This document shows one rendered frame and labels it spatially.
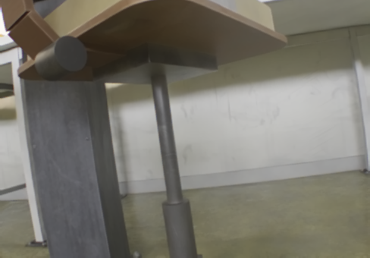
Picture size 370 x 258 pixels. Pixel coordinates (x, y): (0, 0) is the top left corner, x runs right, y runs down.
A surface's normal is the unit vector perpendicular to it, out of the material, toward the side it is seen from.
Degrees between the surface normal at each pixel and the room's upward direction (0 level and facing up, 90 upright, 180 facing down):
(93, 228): 90
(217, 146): 90
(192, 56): 90
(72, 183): 90
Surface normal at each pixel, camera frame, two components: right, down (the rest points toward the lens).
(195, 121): -0.22, 0.02
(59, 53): 0.77, -0.11
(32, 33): -0.33, 0.76
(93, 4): -0.62, 0.07
